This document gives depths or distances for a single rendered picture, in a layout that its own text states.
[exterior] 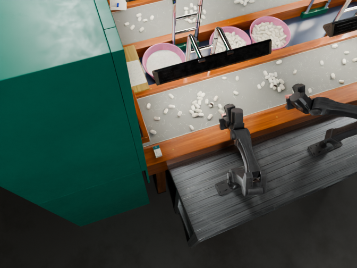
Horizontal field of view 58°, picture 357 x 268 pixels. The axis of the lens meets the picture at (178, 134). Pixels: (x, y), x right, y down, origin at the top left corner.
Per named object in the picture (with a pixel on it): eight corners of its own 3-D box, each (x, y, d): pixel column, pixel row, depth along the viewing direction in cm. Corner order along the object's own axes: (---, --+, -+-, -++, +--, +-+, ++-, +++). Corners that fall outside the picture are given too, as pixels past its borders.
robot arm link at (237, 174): (228, 167, 169) (247, 183, 136) (240, 166, 169) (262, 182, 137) (229, 179, 169) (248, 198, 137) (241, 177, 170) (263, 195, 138)
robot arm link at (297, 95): (287, 105, 158) (309, 101, 149) (291, 91, 161) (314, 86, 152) (299, 117, 164) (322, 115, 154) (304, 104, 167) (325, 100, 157)
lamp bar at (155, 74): (271, 54, 166) (275, 45, 159) (156, 86, 156) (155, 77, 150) (264, 42, 169) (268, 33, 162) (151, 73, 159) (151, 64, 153)
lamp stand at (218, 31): (221, 96, 197) (236, 50, 156) (190, 105, 194) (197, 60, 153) (210, 71, 204) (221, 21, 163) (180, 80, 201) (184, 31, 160)
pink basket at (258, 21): (292, 52, 212) (298, 43, 203) (256, 62, 208) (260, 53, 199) (275, 22, 222) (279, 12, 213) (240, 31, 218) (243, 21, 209)
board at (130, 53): (149, 89, 187) (149, 88, 186) (125, 96, 185) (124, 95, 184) (134, 45, 199) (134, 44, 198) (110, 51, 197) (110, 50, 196)
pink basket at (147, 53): (192, 63, 206) (193, 53, 198) (172, 94, 197) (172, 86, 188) (156, 46, 211) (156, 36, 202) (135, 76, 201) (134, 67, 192)
